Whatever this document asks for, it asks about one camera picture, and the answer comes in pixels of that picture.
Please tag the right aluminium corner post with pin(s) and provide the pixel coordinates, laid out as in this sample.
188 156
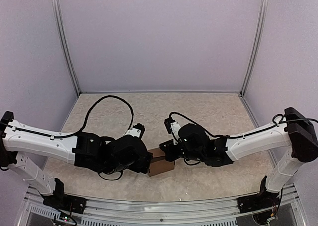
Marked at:
255 47

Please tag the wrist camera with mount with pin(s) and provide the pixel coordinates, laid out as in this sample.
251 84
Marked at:
173 128
136 130

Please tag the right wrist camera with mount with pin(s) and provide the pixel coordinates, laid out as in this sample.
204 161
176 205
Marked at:
173 128

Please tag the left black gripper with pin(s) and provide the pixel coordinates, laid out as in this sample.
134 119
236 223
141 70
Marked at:
142 166

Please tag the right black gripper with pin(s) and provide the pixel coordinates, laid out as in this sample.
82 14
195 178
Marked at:
170 155

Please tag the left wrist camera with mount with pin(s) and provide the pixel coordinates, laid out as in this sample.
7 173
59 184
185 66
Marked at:
136 130

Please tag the brown cardboard box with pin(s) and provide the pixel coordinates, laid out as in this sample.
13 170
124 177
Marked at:
158 163

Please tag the left aluminium corner post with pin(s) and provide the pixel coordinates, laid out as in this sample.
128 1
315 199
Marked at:
64 46

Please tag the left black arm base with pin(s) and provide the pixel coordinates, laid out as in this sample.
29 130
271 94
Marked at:
59 200

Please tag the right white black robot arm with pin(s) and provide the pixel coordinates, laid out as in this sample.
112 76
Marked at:
291 130

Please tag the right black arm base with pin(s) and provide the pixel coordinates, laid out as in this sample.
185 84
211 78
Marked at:
263 199

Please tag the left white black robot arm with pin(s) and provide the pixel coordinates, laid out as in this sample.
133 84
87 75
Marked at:
17 139

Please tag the front aluminium frame rail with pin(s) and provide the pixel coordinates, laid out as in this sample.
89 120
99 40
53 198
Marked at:
215 212

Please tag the aluminium corner post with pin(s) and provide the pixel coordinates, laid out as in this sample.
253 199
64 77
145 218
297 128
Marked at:
64 46
255 47

